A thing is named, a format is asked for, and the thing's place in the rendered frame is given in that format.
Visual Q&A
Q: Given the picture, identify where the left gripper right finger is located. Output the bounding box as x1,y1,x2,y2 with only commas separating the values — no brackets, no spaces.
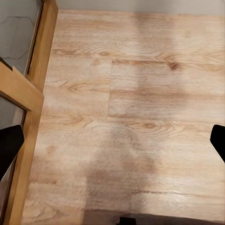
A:
210,124,225,162

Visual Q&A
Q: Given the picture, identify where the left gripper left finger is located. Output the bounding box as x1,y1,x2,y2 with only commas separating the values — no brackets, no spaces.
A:
0,125,24,181

